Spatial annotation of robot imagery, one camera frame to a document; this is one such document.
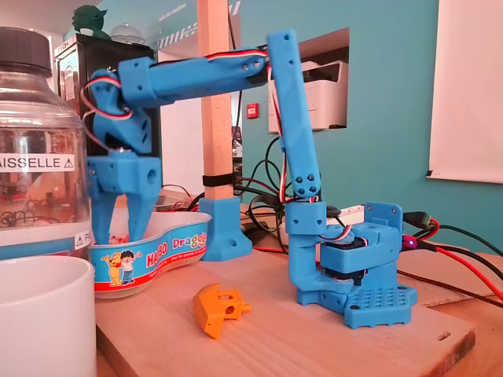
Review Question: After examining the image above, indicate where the green Yoda figure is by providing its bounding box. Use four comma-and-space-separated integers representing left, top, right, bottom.
72, 4, 112, 40

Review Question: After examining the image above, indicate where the clear Haribo candy tub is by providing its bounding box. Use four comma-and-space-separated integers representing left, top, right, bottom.
89, 207, 213, 300

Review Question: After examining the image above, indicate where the metal mesh power supply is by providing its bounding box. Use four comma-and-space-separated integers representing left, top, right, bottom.
155, 192, 193, 213

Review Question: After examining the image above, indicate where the white wall panel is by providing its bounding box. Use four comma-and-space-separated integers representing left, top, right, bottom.
426, 0, 503, 184

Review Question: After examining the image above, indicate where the white office printer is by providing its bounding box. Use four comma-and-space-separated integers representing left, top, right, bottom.
268, 60, 350, 134

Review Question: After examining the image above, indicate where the black cable tangle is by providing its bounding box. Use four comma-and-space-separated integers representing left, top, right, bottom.
235, 135, 294, 254

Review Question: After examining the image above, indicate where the orange 3D-printed part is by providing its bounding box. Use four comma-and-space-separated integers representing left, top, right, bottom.
192, 282, 252, 340

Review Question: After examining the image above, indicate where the black-red braided cable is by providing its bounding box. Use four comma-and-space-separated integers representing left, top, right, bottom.
396, 269, 503, 309

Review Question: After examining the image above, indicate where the red power wire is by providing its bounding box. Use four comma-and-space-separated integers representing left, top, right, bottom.
404, 231, 503, 302

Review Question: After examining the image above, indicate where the black strap on post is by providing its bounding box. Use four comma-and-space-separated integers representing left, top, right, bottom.
202, 174, 236, 188

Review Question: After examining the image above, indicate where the white ceramic mug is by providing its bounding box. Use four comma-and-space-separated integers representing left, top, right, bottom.
0, 255, 97, 377

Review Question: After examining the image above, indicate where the light wooden board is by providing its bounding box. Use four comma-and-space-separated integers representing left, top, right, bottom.
94, 243, 476, 377

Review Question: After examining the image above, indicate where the black cabinet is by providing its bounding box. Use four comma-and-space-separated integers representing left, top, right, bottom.
54, 33, 163, 189

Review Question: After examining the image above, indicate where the wooden camera post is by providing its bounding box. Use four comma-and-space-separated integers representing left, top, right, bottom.
196, 0, 236, 201

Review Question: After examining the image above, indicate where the blue printed post base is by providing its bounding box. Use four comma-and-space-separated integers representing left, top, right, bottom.
198, 196, 254, 263

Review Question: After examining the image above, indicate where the green terminal plug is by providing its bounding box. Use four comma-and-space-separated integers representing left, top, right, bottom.
404, 211, 438, 229

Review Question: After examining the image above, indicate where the clear jar with black lid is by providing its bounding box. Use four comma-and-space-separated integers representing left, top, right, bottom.
0, 26, 92, 261

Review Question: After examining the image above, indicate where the clear dome on cabinet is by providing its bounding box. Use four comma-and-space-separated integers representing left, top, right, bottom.
110, 23, 145, 46

